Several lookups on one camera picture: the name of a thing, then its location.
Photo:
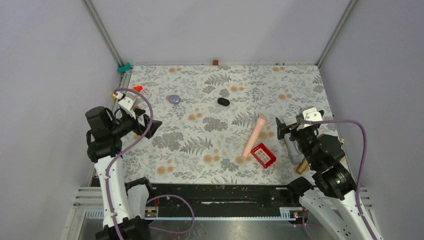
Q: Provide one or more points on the white slotted cable duct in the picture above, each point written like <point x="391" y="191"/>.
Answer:
<point x="270" y="214"/>

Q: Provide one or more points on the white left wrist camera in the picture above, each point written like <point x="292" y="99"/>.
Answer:
<point x="128" y="103"/>

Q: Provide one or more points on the aluminium frame rail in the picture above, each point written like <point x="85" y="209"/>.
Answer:
<point x="107" y="40"/>
<point x="338" y="28"/>

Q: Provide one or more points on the red wedge block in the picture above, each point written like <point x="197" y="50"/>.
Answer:
<point x="138" y="88"/>

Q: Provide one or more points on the aluminium frame rail left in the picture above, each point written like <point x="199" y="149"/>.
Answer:
<point x="107" y="40"/>

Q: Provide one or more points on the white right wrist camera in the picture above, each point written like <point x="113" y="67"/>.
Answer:
<point x="307" y="115"/>

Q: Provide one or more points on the aluminium frame rail right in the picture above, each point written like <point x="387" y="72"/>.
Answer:
<point x="338" y="28"/>

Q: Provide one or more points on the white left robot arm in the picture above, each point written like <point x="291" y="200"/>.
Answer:
<point x="124" y="203"/>

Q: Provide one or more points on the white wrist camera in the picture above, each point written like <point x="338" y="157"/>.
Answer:
<point x="307" y="115"/>
<point x="128" y="103"/>

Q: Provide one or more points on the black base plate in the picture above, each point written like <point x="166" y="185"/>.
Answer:
<point x="220" y="198"/>

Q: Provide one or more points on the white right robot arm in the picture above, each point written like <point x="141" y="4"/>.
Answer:
<point x="334" y="197"/>

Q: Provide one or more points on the black earbud charging case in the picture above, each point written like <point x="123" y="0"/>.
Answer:
<point x="223" y="101"/>

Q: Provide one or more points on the red plastic bin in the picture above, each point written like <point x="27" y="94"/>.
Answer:
<point x="263" y="155"/>

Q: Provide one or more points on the teal curved block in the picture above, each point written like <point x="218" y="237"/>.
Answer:
<point x="124" y="68"/>

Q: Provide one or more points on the floral patterned mat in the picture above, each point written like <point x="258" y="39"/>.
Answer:
<point x="201" y="141"/>

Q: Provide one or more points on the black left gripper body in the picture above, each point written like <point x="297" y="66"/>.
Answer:
<point x="123" y="126"/>

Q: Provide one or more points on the grey microphone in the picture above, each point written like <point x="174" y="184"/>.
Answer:
<point x="294" y="154"/>

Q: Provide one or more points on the lavender earbud charging case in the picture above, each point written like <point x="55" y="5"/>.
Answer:
<point x="174" y="99"/>

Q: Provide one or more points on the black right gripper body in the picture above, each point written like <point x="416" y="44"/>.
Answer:
<point x="305" y="137"/>

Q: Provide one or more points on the pink cylindrical tube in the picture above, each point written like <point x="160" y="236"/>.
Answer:
<point x="259" y="125"/>

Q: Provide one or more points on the gold microphone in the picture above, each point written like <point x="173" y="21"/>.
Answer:
<point x="302" y="167"/>

